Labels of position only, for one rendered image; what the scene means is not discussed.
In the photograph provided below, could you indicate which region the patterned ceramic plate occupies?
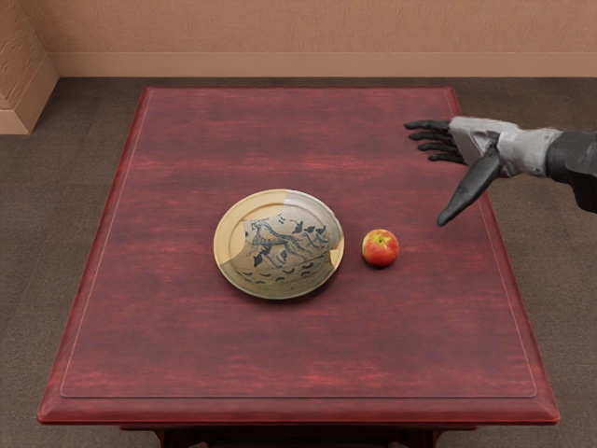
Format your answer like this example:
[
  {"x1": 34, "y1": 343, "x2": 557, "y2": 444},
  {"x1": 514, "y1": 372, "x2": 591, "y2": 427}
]
[{"x1": 213, "y1": 188, "x2": 346, "y2": 301}]

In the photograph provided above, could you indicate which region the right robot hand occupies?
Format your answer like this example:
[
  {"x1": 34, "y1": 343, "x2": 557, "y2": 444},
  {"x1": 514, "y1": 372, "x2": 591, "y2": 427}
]
[{"x1": 403, "y1": 116, "x2": 564, "y2": 228}]

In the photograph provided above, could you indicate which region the red yellow apple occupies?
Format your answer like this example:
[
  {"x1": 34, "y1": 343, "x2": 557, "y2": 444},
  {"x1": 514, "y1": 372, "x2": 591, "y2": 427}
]
[{"x1": 361, "y1": 228, "x2": 401, "y2": 269}]

